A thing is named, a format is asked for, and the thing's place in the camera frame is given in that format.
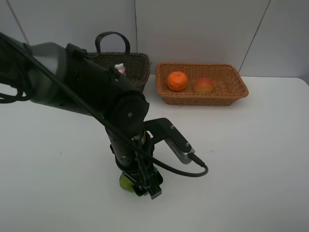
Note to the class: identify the light brown wicker basket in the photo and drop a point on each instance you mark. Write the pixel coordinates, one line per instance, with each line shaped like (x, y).
(228, 85)

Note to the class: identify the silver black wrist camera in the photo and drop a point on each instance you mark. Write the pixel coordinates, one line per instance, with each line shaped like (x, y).
(163, 130)

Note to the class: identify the green lime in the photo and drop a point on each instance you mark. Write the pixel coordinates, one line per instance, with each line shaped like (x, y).
(125, 183)

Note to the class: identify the red yellow apple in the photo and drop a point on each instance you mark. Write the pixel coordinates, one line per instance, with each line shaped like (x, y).
(203, 85)

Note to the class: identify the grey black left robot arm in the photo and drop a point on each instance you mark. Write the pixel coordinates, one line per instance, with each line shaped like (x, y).
(65, 78)

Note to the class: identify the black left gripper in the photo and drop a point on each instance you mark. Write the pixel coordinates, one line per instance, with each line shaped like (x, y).
(140, 171)

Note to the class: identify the dark brown wicker basket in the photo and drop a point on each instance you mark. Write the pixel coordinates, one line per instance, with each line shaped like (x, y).
(137, 65)

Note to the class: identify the orange mandarin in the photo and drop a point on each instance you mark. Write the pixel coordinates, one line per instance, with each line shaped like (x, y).
(177, 81)

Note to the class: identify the pink bottle white cap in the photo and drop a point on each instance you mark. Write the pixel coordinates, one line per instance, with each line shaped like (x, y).
(121, 68)

